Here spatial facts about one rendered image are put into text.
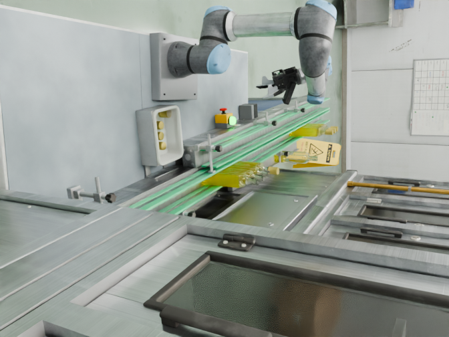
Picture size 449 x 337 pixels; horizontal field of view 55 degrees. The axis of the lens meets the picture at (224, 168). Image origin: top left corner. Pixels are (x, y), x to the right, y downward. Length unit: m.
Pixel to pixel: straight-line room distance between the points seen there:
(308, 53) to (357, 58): 6.08
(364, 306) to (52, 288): 0.44
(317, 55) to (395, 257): 1.01
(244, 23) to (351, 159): 6.35
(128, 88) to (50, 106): 0.37
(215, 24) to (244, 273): 1.25
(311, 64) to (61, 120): 0.87
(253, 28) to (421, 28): 5.92
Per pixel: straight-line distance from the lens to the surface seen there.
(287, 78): 2.09
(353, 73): 7.70
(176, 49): 1.83
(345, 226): 1.81
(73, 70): 1.54
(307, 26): 1.63
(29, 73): 1.43
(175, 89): 1.88
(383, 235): 1.75
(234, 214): 1.83
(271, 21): 1.70
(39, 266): 0.78
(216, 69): 1.75
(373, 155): 7.85
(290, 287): 0.66
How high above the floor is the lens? 1.89
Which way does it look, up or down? 29 degrees down
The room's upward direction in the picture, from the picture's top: 95 degrees clockwise
